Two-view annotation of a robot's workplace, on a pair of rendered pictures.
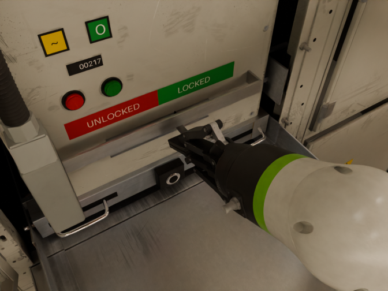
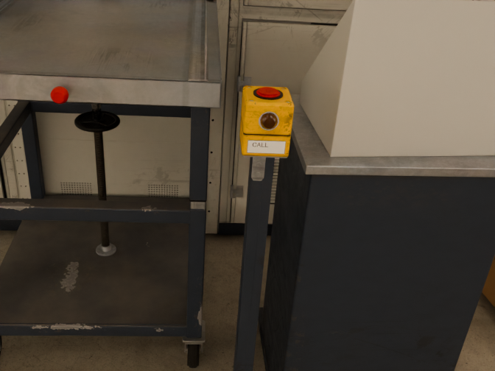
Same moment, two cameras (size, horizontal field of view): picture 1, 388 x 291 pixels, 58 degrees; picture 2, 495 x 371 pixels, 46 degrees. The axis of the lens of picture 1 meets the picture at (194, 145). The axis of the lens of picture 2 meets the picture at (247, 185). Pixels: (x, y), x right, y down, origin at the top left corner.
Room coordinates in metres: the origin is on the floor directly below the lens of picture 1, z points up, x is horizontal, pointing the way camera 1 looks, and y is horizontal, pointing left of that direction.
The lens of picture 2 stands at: (-0.96, -1.11, 1.26)
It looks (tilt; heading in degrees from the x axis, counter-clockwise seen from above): 30 degrees down; 26
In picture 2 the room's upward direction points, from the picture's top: 5 degrees clockwise
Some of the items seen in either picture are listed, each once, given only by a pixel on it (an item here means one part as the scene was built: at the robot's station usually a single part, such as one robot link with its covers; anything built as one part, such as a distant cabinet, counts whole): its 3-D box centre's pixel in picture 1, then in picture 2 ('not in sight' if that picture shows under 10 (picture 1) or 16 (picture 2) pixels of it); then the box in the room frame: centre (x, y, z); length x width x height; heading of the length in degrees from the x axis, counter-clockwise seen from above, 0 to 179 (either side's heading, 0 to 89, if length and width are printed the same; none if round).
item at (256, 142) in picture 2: not in sight; (265, 121); (-0.12, -0.74, 0.85); 0.08 x 0.08 x 0.10; 31
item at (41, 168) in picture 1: (46, 174); not in sight; (0.29, 0.20, 1.09); 0.08 x 0.05 x 0.17; 31
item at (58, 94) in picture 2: not in sight; (60, 93); (-0.17, -0.33, 0.82); 0.04 x 0.03 x 0.03; 31
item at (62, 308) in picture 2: not in sight; (100, 166); (0.14, -0.14, 0.46); 0.64 x 0.58 x 0.66; 31
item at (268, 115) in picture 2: not in sight; (269, 122); (-0.16, -0.76, 0.87); 0.03 x 0.01 x 0.03; 121
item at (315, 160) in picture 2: not in sight; (394, 131); (0.23, -0.89, 0.74); 0.46 x 0.36 x 0.02; 123
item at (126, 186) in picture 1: (161, 162); not in sight; (0.48, 0.07, 0.89); 0.54 x 0.05 x 0.06; 121
